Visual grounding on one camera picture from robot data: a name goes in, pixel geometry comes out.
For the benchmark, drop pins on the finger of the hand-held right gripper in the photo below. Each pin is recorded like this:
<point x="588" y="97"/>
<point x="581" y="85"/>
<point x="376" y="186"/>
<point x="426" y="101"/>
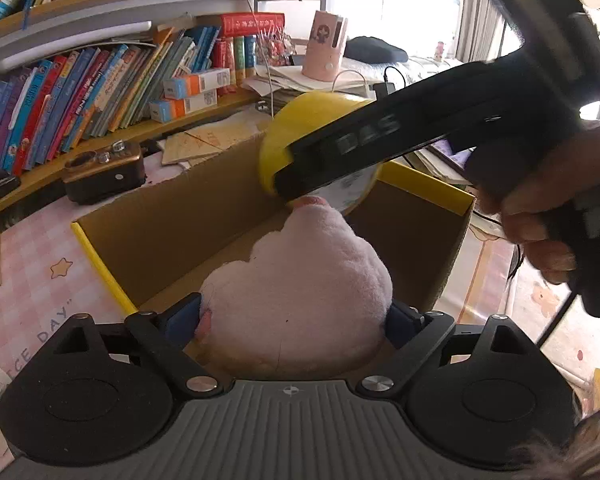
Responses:
<point x="300" y="170"/>

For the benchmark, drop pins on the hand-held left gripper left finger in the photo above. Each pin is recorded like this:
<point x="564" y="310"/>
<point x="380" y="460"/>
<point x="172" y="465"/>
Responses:
<point x="185" y="322"/>

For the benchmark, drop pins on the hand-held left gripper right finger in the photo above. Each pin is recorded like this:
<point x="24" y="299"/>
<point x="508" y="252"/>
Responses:
<point x="402" y="327"/>

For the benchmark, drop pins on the yellow tape roll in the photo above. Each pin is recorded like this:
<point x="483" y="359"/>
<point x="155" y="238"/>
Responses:
<point x="300" y="115"/>

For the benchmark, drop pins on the yellow cardboard box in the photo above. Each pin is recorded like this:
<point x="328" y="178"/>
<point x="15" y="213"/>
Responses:
<point x="180" y="230"/>

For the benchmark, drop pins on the pink plush toy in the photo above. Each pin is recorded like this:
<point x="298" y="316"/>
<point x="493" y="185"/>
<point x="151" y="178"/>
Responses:
<point x="300" y="290"/>

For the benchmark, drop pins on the person's right hand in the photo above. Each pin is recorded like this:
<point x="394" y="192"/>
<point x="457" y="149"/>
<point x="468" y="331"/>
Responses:
<point x="545" y="185"/>

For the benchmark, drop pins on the stack of papers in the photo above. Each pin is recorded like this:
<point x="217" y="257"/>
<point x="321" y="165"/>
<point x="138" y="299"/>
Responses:
<point x="290" y="82"/>

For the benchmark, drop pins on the brown paper sheets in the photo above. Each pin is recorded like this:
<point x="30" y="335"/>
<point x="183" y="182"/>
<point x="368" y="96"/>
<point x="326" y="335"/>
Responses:
<point x="215" y="137"/>

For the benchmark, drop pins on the dark blue cushion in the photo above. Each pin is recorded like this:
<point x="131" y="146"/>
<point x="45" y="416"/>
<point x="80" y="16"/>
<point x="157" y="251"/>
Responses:
<point x="375" y="50"/>

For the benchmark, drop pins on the pink cylindrical humidifier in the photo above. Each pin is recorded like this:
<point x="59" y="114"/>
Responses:
<point x="322" y="45"/>

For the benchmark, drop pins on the thick red book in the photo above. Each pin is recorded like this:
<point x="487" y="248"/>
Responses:
<point x="252" y="25"/>

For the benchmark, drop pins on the brown and black device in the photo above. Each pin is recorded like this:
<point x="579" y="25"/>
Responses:
<point x="105" y="180"/>

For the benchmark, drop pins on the grey fuzzy clothing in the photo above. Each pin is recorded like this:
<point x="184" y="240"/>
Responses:
<point x="595" y="440"/>

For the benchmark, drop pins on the row of tall picture books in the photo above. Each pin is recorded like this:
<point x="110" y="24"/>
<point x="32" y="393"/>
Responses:
<point x="80" y="100"/>

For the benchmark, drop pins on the white bookshelf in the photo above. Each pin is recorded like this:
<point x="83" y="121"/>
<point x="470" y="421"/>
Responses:
<point x="80" y="36"/>

